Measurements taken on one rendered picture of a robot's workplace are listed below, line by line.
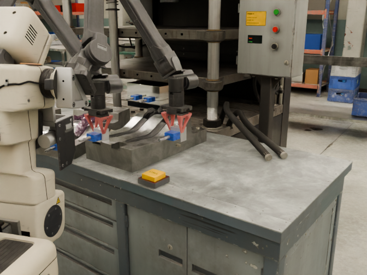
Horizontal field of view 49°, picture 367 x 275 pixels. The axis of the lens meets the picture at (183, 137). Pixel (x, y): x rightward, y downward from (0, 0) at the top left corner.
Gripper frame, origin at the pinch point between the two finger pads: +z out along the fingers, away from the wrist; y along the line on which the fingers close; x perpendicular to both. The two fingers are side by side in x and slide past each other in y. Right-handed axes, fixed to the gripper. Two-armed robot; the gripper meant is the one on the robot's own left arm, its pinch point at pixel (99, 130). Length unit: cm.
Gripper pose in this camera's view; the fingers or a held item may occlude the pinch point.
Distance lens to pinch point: 161.8
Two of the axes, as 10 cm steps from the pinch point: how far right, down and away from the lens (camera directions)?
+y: -8.0, -1.8, 5.8
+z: -0.2, 9.6, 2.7
